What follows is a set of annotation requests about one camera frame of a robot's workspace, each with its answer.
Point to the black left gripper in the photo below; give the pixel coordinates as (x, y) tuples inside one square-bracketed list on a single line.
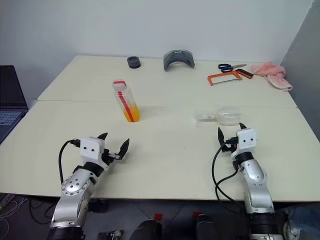
[(108, 156)]

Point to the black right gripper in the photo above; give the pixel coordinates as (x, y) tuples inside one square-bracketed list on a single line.
[(230, 146)]

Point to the clear plastic wine glass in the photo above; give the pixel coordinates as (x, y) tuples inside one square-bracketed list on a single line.
[(228, 116)]

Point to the bottle with orange liquid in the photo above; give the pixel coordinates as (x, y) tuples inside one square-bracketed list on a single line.
[(128, 110)]

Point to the white and red bottle cap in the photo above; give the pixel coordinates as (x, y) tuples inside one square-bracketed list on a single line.
[(119, 85)]

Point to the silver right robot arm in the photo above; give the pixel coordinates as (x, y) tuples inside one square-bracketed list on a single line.
[(255, 175)]

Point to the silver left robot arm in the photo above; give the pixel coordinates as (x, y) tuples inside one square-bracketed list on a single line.
[(75, 186)]

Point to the red straw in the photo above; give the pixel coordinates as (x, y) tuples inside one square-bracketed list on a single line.
[(126, 107)]

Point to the orange hacksaw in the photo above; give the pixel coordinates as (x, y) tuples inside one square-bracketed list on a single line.
[(210, 78)]

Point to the pink cloth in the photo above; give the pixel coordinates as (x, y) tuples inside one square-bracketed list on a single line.
[(272, 73)]

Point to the black round container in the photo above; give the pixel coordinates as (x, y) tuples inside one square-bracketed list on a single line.
[(133, 62)]

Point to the red tag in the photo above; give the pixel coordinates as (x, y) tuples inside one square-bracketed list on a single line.
[(158, 217)]

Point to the small black floor device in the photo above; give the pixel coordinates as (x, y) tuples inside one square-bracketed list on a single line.
[(110, 235)]

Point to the grey curved visor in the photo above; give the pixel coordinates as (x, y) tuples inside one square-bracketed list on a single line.
[(170, 58)]

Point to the grey partition panel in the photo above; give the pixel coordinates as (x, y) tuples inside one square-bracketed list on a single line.
[(305, 62)]

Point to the dark laptop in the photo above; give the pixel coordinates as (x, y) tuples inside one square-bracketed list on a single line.
[(11, 100)]

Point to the blue plastic bag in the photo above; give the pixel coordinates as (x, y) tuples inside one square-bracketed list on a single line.
[(305, 220)]

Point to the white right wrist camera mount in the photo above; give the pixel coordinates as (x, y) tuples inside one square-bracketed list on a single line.
[(247, 140)]

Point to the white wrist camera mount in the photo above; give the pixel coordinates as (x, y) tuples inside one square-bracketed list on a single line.
[(247, 140), (91, 150)]

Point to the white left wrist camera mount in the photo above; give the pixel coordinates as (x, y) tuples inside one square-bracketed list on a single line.
[(91, 150)]

